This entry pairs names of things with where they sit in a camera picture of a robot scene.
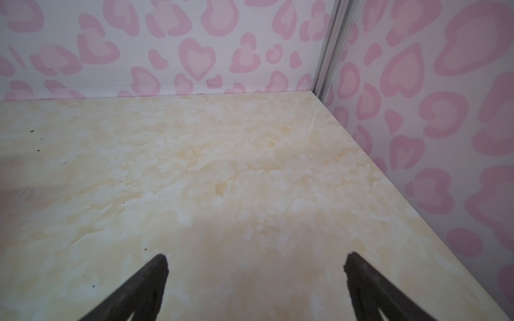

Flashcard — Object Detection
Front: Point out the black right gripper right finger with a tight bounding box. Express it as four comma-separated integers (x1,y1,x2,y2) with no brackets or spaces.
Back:
343,252,435,321

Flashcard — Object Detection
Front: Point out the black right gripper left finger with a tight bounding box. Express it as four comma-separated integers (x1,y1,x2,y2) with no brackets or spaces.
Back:
81,254,169,321

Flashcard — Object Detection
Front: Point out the aluminium corner frame post right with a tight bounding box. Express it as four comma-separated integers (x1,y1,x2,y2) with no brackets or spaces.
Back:
312,0,361,103

